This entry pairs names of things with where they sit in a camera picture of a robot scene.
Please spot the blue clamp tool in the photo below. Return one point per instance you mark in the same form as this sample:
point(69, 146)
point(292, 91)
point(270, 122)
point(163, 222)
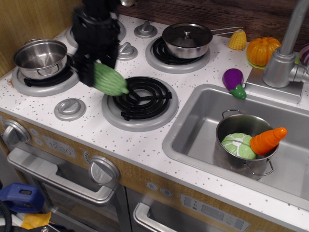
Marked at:
point(22, 198)

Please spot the grey stove knob centre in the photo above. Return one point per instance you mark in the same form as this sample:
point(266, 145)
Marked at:
point(127, 52)

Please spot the purple toy onion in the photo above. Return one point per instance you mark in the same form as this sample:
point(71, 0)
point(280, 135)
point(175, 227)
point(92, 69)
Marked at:
point(304, 54)

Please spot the steel pot in sink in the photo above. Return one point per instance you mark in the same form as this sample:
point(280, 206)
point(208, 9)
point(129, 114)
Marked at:
point(234, 121)

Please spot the silver oven door handle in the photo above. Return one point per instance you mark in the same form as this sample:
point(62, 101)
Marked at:
point(46, 172)

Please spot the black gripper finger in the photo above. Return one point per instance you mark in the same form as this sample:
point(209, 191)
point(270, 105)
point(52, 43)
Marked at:
point(85, 69)
point(109, 56)

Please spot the right oven dial knob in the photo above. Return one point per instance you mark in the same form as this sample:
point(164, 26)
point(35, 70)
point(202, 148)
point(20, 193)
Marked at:
point(102, 171)

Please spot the silver dishwasher door handle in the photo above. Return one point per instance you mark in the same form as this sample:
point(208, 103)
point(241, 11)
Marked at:
point(141, 216)

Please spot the green plate under pumpkin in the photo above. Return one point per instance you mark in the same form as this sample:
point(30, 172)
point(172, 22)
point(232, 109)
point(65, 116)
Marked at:
point(297, 61)

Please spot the grey stove knob front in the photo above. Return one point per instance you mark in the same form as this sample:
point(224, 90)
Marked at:
point(70, 109)

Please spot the purple toy eggplant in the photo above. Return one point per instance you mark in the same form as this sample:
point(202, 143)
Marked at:
point(232, 80)

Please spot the yellow toy corn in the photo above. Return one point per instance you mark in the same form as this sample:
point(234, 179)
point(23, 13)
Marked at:
point(238, 40)

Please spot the green bumpy toy squash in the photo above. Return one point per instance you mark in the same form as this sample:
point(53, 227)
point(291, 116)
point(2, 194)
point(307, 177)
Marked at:
point(109, 81)

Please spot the orange toy pumpkin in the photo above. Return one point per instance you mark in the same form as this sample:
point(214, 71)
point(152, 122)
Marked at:
point(260, 50)

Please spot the back right black burner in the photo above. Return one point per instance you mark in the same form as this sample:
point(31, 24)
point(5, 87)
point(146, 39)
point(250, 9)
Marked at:
point(158, 56)

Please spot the silver toy faucet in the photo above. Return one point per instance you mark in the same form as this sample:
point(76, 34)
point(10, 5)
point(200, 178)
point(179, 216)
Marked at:
point(282, 78)

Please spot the lidded steel frying pan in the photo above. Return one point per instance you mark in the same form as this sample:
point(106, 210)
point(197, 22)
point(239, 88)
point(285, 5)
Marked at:
point(189, 40)

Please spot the grey stove knob back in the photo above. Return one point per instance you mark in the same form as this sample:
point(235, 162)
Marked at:
point(145, 30)

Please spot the orange toy carrot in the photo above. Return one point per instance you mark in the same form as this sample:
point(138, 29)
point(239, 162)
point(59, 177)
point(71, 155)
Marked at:
point(266, 141)

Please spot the front left black burner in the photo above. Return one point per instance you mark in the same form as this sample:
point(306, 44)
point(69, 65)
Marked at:
point(51, 86)

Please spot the left oven dial knob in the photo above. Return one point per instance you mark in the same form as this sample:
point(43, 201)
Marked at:
point(15, 133)

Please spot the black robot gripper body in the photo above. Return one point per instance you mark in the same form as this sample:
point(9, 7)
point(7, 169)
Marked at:
point(93, 27)

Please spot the green toy cabbage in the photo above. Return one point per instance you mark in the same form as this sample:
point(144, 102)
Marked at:
point(238, 144)

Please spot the steel pot on stove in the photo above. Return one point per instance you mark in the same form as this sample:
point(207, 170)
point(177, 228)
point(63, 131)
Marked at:
point(40, 59)

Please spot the grey stove knob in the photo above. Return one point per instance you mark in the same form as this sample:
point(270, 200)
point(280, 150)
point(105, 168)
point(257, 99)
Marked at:
point(127, 52)
point(70, 109)
point(145, 30)

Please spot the yellow cloth scrap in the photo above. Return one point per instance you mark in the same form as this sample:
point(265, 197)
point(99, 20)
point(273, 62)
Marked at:
point(32, 220)

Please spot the front right black burner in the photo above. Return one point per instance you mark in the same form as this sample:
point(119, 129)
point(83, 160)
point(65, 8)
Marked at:
point(150, 104)

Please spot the oven dial knob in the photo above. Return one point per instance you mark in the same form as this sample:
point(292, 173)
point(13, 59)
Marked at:
point(102, 171)
point(15, 133)

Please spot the grey toy sink basin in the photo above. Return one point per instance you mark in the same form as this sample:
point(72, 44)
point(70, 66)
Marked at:
point(191, 140)

